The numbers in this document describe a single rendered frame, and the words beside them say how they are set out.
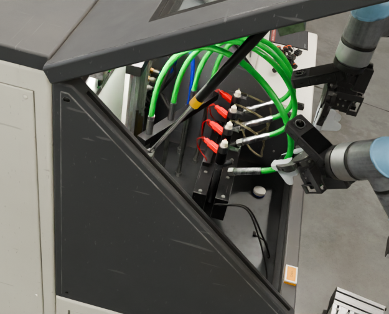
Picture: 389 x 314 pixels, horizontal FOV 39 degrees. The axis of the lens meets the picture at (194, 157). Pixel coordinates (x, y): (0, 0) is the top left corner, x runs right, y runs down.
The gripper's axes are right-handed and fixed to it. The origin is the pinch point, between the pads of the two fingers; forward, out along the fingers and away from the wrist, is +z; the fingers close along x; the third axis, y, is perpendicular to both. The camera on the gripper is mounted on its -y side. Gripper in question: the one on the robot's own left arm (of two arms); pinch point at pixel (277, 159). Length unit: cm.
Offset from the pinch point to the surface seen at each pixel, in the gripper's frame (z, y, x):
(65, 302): 40, 9, -51
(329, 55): 219, 29, 230
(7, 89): 1, -41, -43
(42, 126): 2, -33, -41
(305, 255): 114, 84, 62
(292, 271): 8.8, 28.2, -6.1
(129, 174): -1.5, -16.4, -32.7
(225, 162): 22.9, -0.6, 0.1
